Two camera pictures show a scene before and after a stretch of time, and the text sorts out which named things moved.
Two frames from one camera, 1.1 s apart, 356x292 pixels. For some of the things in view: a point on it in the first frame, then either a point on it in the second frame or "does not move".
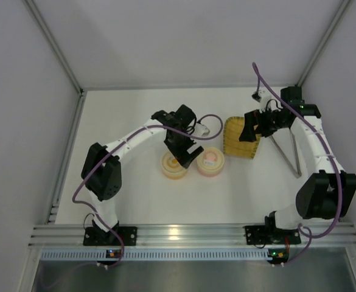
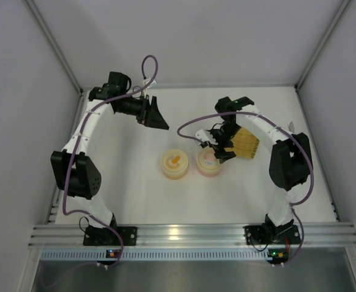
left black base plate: (96, 236) does not move
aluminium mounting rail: (331, 235) does not move
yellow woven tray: (233, 129) does not move
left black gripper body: (181, 149) to (146, 110)
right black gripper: (259, 123) to (221, 143)
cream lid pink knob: (210, 159) does not move
